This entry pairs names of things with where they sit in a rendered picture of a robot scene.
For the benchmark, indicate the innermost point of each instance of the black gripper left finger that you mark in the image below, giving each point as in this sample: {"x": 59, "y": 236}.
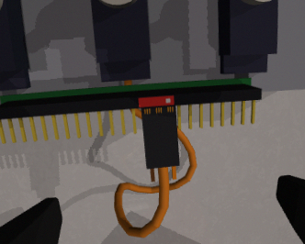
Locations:
{"x": 41, "y": 224}

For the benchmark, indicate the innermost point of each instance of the black pin header strip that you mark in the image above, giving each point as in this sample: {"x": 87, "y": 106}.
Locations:
{"x": 128, "y": 96}

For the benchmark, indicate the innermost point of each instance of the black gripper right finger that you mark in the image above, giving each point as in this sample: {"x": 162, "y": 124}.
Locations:
{"x": 291, "y": 197}

